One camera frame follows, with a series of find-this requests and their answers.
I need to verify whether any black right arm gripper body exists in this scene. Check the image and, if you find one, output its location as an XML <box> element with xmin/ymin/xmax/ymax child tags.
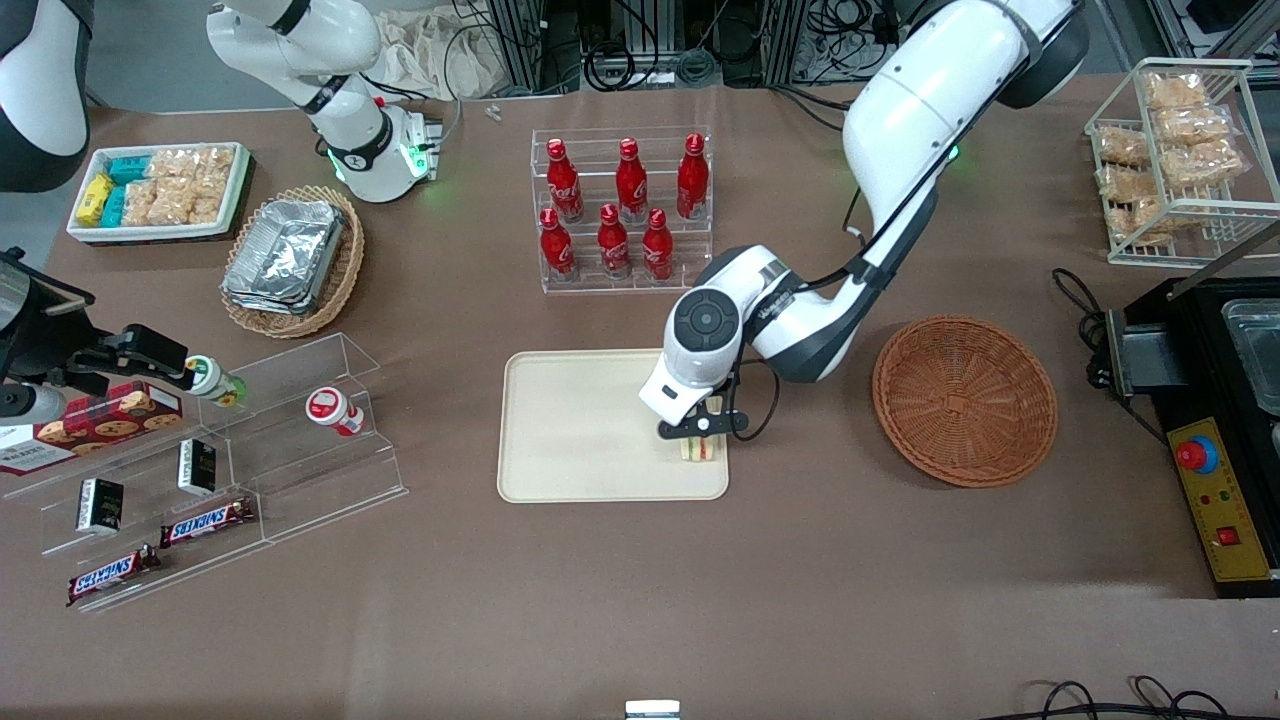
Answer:
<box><xmin>0</xmin><ymin>248</ymin><xmax>101</xmax><ymax>401</ymax></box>

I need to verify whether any yellow snack pack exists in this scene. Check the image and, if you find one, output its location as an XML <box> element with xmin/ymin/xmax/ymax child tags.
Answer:
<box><xmin>77</xmin><ymin>173</ymin><xmax>117</xmax><ymax>227</ymax></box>

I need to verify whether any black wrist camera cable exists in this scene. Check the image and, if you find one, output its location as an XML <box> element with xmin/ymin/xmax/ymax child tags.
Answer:
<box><xmin>733</xmin><ymin>185</ymin><xmax>873</xmax><ymax>444</ymax></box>

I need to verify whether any oval brown wicker basket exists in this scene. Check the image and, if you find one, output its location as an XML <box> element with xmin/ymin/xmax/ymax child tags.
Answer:
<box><xmin>220</xmin><ymin>185</ymin><xmax>366</xmax><ymax>340</ymax></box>

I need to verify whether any grey metal lever bar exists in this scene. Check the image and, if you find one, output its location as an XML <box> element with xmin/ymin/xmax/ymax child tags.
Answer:
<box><xmin>1165</xmin><ymin>218</ymin><xmax>1280</xmax><ymax>302</ymax></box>

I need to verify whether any small bottle with red label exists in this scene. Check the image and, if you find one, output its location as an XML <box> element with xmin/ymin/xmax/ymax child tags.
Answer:
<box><xmin>305</xmin><ymin>387</ymin><xmax>367</xmax><ymax>439</ymax></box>

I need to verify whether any small bottle with green label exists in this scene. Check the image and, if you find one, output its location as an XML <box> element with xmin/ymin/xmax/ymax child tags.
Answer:
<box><xmin>184</xmin><ymin>356</ymin><xmax>248</xmax><ymax>409</ymax></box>

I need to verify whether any grey metal connector block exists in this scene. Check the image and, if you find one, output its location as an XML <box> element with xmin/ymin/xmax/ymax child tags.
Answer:
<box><xmin>1105</xmin><ymin>310</ymin><xmax>1193</xmax><ymax>401</ymax></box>

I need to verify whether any coiled black cable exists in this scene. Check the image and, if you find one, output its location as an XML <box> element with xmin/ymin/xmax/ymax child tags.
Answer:
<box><xmin>584</xmin><ymin>38</ymin><xmax>638</xmax><ymax>93</ymax></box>

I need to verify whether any black machine with yellow panel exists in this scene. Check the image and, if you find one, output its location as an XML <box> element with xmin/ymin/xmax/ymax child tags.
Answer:
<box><xmin>1125</xmin><ymin>275</ymin><xmax>1280</xmax><ymax>599</ymax></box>

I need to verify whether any white cloth bag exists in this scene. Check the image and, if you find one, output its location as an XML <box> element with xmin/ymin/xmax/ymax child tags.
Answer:
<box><xmin>372</xmin><ymin>8</ymin><xmax>513</xmax><ymax>102</ymax></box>

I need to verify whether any round brown wicker basket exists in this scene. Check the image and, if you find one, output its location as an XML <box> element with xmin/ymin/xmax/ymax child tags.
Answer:
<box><xmin>872</xmin><ymin>316</ymin><xmax>1059</xmax><ymax>489</ymax></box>

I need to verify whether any black machine power cable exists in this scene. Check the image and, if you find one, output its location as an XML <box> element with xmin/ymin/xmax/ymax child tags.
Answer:
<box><xmin>1052</xmin><ymin>268</ymin><xmax>1171</xmax><ymax>446</ymax></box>

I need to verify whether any black cable loop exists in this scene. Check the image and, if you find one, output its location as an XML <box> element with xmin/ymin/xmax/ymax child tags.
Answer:
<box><xmin>1130</xmin><ymin>676</ymin><xmax>1233</xmax><ymax>720</ymax></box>
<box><xmin>1035</xmin><ymin>681</ymin><xmax>1103</xmax><ymax>720</ymax></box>

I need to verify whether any small black box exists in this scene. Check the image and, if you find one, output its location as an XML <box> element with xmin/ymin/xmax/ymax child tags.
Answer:
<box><xmin>76</xmin><ymin>478</ymin><xmax>126</xmax><ymax>535</ymax></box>
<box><xmin>177</xmin><ymin>438</ymin><xmax>218</xmax><ymax>499</ymax></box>

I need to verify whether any white rectangular snack bin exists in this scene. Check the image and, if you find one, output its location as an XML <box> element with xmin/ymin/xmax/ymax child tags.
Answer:
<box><xmin>66</xmin><ymin>141</ymin><xmax>252</xmax><ymax>245</ymax></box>

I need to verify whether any clear acrylic bottle rack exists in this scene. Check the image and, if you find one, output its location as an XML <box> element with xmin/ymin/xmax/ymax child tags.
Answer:
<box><xmin>530</xmin><ymin>127</ymin><xmax>714</xmax><ymax>295</ymax></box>

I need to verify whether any Snickers chocolate bar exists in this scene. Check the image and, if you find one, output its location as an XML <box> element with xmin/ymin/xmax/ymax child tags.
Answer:
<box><xmin>159</xmin><ymin>496</ymin><xmax>257</xmax><ymax>549</ymax></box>
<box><xmin>66</xmin><ymin>544</ymin><xmax>162</xmax><ymax>607</ymax></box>

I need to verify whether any stack of foil trays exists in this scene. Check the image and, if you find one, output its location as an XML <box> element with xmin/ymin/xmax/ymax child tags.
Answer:
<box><xmin>221</xmin><ymin>199</ymin><xmax>347</xmax><ymax>317</ymax></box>

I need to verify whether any cream plastic serving tray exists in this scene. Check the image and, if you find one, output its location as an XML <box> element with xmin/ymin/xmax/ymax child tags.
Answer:
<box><xmin>497</xmin><ymin>349</ymin><xmax>730</xmax><ymax>503</ymax></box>

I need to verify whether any red cola bottle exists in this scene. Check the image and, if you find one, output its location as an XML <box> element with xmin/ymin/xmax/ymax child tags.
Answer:
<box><xmin>545</xmin><ymin>138</ymin><xmax>587</xmax><ymax>224</ymax></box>
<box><xmin>641</xmin><ymin>208</ymin><xmax>676</xmax><ymax>283</ymax></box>
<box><xmin>596</xmin><ymin>204</ymin><xmax>633</xmax><ymax>281</ymax></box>
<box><xmin>614</xmin><ymin>138</ymin><xmax>650</xmax><ymax>224</ymax></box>
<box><xmin>539</xmin><ymin>207</ymin><xmax>579</xmax><ymax>284</ymax></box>
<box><xmin>676</xmin><ymin>133</ymin><xmax>711</xmax><ymax>222</ymax></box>

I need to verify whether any clear bag of fried snacks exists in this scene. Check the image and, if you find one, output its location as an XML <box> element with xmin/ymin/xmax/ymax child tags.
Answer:
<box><xmin>1144</xmin><ymin>72</ymin><xmax>1209</xmax><ymax>110</ymax></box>
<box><xmin>1096</xmin><ymin>127</ymin><xmax>1152</xmax><ymax>170</ymax></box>
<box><xmin>1160</xmin><ymin>140</ymin><xmax>1247</xmax><ymax>192</ymax></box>
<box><xmin>1112</xmin><ymin>198</ymin><xmax>1173</xmax><ymax>247</ymax></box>
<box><xmin>1097</xmin><ymin>165</ymin><xmax>1162</xmax><ymax>205</ymax></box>
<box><xmin>1154</xmin><ymin>105</ymin><xmax>1232</xmax><ymax>147</ymax></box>

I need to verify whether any aluminium frame post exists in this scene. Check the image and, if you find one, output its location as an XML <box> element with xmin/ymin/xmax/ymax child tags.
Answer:
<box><xmin>488</xmin><ymin>0</ymin><xmax>547</xmax><ymax>97</ymax></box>

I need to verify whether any white wire rack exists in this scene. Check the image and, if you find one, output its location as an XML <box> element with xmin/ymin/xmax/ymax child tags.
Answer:
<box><xmin>1084</xmin><ymin>57</ymin><xmax>1280</xmax><ymax>269</ymax></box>

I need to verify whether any red cookie box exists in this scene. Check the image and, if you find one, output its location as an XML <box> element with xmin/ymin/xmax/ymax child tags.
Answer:
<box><xmin>0</xmin><ymin>382</ymin><xmax>185</xmax><ymax>477</ymax></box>

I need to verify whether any clear acrylic stepped shelf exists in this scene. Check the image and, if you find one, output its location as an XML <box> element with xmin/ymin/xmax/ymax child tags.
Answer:
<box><xmin>0</xmin><ymin>332</ymin><xmax>410</xmax><ymax>614</ymax></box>

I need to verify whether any clear glass container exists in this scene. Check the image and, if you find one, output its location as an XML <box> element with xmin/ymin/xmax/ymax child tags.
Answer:
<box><xmin>1220</xmin><ymin>298</ymin><xmax>1280</xmax><ymax>417</ymax></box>

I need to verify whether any clear bag of crackers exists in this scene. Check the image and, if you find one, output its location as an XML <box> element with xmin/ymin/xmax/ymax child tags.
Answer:
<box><xmin>155</xmin><ymin>182</ymin><xmax>229</xmax><ymax>228</ymax></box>
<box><xmin>120</xmin><ymin>180</ymin><xmax>163</xmax><ymax>228</ymax></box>
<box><xmin>148</xmin><ymin>148</ymin><xmax>203</xmax><ymax>183</ymax></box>
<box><xmin>196</xmin><ymin>146</ymin><xmax>237</xmax><ymax>198</ymax></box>

